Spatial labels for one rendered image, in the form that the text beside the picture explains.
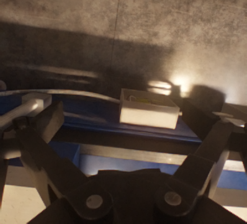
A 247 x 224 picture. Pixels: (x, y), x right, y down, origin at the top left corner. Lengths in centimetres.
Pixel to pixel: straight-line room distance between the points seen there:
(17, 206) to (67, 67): 125
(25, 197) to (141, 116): 75
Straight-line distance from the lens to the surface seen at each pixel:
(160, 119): 93
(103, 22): 138
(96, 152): 77
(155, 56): 138
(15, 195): 23
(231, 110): 133
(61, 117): 21
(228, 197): 26
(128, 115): 90
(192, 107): 19
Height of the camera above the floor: 135
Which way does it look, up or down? 74 degrees down
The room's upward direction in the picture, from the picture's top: 174 degrees clockwise
